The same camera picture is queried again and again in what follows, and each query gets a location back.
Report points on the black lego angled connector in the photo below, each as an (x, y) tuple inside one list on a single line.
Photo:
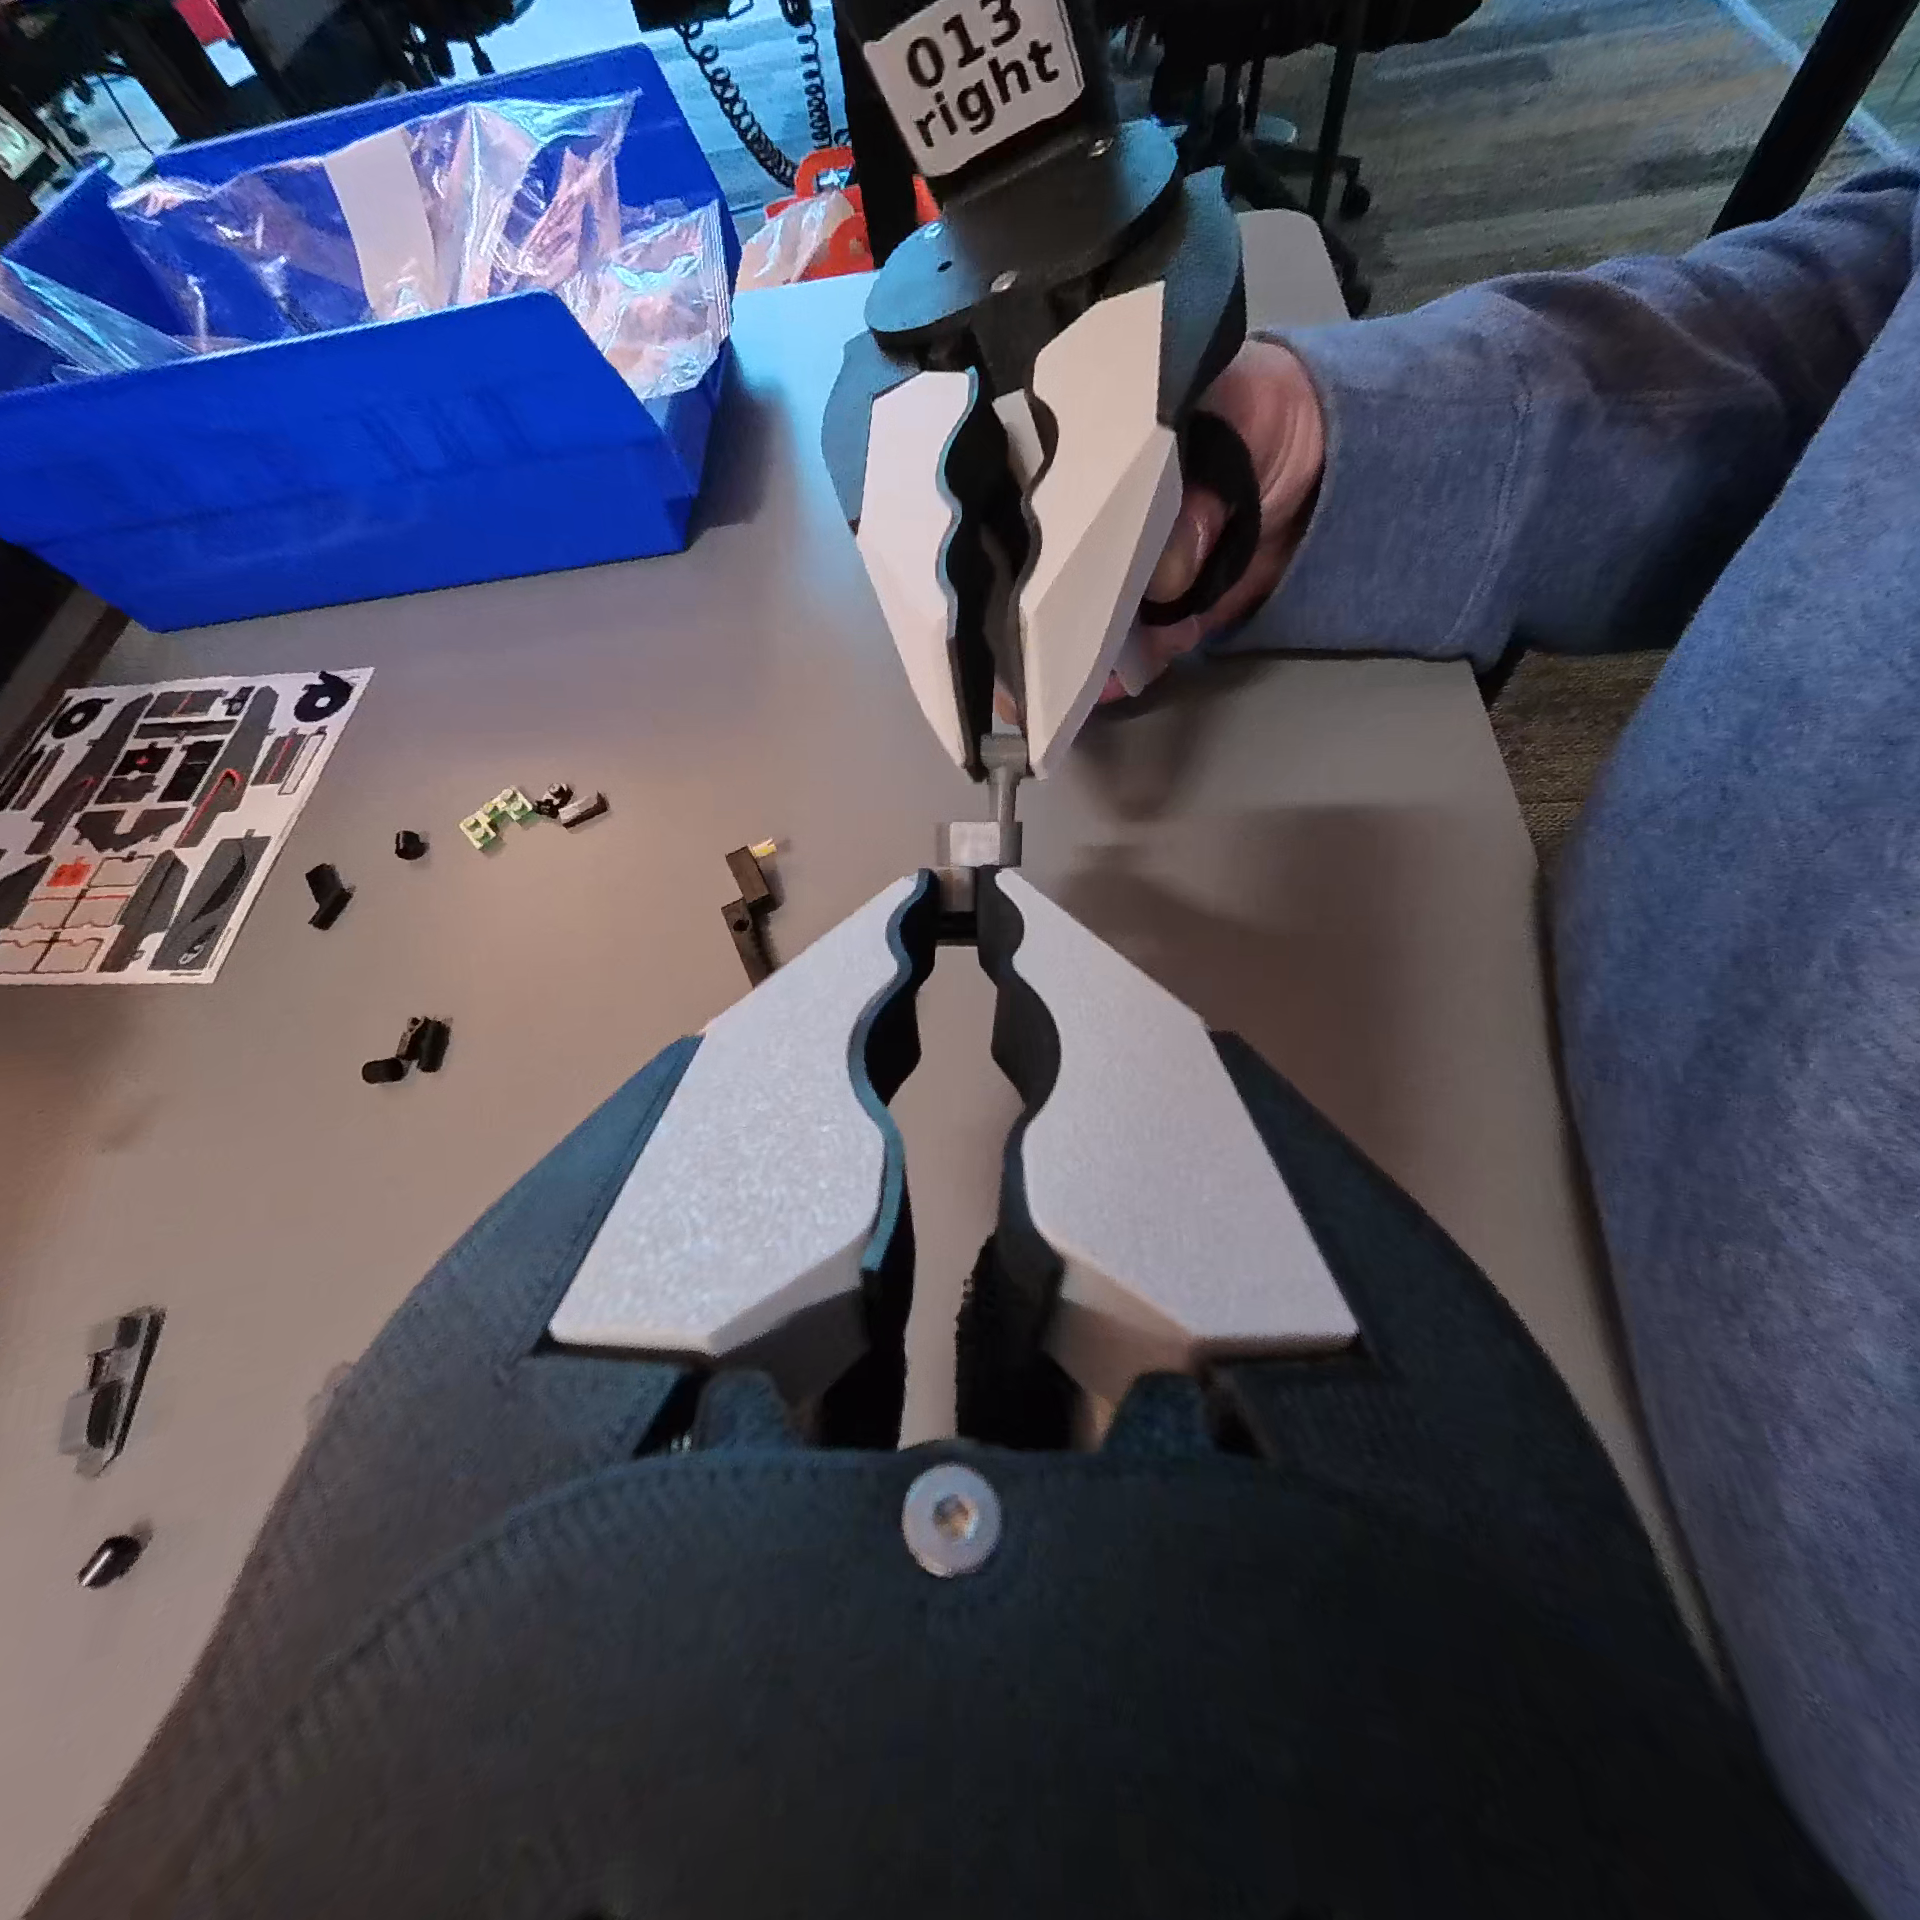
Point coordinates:
[(331, 896)]

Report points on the dark lego slope piece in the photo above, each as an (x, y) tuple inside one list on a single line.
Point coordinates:
[(585, 810)]

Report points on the green lego plate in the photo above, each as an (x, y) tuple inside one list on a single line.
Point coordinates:
[(494, 819)]

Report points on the black metal pole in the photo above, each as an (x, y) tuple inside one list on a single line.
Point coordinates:
[(1800, 106)]

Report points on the blue storage bin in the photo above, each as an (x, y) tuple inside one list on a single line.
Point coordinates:
[(376, 465)]

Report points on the black office chair base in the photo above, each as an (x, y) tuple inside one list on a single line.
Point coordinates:
[(1336, 106)]

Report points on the grey lego axle pin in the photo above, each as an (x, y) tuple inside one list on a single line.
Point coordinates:
[(1001, 772)]

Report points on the lego sticker sheet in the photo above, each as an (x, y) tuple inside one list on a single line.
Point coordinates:
[(149, 825)]

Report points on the black lego block connector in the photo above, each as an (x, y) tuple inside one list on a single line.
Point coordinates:
[(429, 1041)]

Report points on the black lego gear rack assembly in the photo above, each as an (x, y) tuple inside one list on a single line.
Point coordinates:
[(750, 914)]

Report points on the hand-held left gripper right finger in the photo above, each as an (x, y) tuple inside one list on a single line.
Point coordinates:
[(1171, 1184)]

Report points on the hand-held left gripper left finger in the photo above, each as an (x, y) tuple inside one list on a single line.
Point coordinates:
[(721, 1184)]

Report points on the clear plastic bag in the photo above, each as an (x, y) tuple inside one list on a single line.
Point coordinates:
[(76, 316), (452, 211)]

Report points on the person's torso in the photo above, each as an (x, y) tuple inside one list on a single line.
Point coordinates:
[(1771, 1049)]

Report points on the grey lego panel piece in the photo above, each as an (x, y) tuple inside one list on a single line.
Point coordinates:
[(113, 1387)]

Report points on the clear bag of orange parts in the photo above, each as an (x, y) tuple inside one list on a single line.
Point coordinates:
[(796, 240)]

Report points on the grey lego cross connector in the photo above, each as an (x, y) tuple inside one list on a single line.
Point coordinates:
[(974, 843)]

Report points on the person's right hand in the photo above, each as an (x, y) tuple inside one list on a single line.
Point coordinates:
[(1283, 451)]

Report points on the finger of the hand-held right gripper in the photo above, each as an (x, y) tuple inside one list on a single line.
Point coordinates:
[(1103, 495), (902, 509)]

